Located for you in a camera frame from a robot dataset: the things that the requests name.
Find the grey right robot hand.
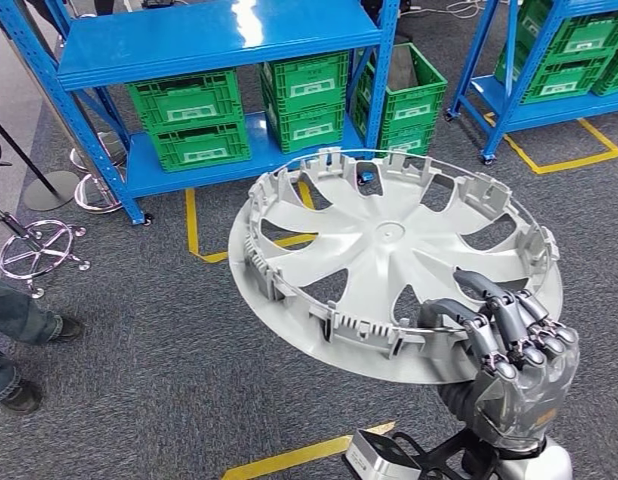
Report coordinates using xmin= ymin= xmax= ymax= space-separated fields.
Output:
xmin=418 ymin=268 xmax=581 ymax=458

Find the grey plastic wheel hubcap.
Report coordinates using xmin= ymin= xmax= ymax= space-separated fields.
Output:
xmin=227 ymin=146 xmax=564 ymax=386

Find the blue steel shelf rack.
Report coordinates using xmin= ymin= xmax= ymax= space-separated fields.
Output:
xmin=443 ymin=0 xmax=618 ymax=166
xmin=0 ymin=0 xmax=401 ymax=227

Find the yellow floor tape outline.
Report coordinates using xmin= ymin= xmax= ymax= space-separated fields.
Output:
xmin=184 ymin=180 xmax=319 ymax=264
xmin=483 ymin=112 xmax=618 ymax=176

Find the green plastic crate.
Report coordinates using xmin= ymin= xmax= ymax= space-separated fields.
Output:
xmin=352 ymin=42 xmax=449 ymax=134
xmin=258 ymin=50 xmax=351 ymax=114
xmin=591 ymin=52 xmax=618 ymax=97
xmin=495 ymin=56 xmax=615 ymax=106
xmin=126 ymin=68 xmax=245 ymax=135
xmin=268 ymin=102 xmax=347 ymax=155
xmin=517 ymin=0 xmax=618 ymax=68
xmin=376 ymin=124 xmax=435 ymax=158
xmin=148 ymin=121 xmax=252 ymax=174

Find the grey plastic sheet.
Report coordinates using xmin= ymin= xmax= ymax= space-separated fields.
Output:
xmin=386 ymin=44 xmax=420 ymax=91

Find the chrome star-base stool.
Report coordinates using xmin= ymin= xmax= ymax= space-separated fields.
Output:
xmin=0 ymin=132 xmax=92 ymax=299

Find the person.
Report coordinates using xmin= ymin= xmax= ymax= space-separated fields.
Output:
xmin=0 ymin=274 xmax=85 ymax=417

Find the white floor cable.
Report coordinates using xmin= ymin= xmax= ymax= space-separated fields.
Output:
xmin=403 ymin=0 xmax=490 ymax=20

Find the chrome ring stool base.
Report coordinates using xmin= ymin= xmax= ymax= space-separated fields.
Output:
xmin=68 ymin=131 xmax=127 ymax=215

